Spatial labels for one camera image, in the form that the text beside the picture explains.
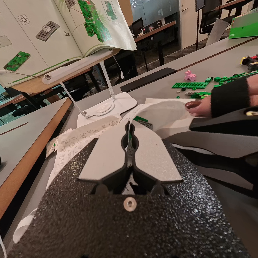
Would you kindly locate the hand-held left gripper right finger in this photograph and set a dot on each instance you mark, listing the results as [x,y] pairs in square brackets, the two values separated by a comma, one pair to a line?
[157,159]

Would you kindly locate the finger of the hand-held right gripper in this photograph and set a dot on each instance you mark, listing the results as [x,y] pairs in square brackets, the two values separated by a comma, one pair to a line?
[225,171]
[221,144]

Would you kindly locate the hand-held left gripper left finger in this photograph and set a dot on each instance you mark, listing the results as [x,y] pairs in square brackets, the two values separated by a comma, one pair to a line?
[104,159]

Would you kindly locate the pile of green bricks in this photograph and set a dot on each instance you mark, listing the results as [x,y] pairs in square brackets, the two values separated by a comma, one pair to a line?
[217,79]

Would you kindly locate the white paper bag brick print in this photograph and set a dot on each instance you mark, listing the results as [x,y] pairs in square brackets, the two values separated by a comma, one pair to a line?
[171,112]

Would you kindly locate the wooden book stand white base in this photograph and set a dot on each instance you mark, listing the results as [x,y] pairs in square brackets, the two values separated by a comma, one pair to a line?
[125,101]

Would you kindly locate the brick building instruction booklet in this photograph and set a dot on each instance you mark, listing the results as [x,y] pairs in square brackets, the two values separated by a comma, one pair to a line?
[50,46]

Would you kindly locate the adjacent grey desk wooden edge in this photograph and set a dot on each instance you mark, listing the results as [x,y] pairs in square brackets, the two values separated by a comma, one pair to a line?
[24,129]

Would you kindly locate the person's right hand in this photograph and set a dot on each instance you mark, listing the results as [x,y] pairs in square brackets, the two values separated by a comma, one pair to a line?
[201,108]

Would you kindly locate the grey studded plate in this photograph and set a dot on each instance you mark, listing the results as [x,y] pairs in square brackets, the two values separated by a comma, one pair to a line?
[145,125]

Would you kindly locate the large flat green plate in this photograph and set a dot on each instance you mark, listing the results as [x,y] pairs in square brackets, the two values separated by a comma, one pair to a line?
[189,85]

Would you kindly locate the pink brick piece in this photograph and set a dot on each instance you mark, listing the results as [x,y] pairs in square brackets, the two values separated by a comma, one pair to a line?
[190,76]

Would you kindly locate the black yellow brick vehicle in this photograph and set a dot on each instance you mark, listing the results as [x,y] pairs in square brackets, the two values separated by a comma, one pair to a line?
[251,60]

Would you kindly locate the pale paper bag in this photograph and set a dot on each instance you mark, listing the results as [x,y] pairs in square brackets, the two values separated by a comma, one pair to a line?
[216,32]

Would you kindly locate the green toy set box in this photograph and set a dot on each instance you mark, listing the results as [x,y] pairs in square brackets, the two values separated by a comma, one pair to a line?
[245,28]

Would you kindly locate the white paper scrap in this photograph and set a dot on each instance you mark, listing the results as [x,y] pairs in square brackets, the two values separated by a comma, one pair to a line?
[22,223]

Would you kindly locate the white door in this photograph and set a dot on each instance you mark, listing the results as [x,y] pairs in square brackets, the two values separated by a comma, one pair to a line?
[188,24]

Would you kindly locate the black office chair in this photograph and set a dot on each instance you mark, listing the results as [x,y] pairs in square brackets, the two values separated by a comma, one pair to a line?
[209,16]

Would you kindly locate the black monitor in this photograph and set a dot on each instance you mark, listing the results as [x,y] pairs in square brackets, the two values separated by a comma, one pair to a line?
[138,26]

